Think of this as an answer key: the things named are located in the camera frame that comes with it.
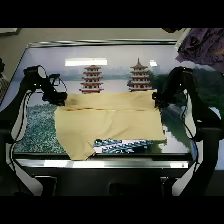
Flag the black cable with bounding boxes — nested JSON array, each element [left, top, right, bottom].
[[8, 90, 35, 196], [181, 91, 200, 164]]

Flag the tan pants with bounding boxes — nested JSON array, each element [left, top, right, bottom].
[[53, 89, 168, 161]]

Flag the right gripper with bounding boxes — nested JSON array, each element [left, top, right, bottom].
[[151, 90, 172, 110]]

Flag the silver frame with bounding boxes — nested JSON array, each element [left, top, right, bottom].
[[12, 155, 198, 197]]

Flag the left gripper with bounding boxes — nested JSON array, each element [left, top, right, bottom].
[[42, 87, 69, 107]]

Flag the purple garment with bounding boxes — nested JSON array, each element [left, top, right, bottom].
[[175, 27, 224, 73]]

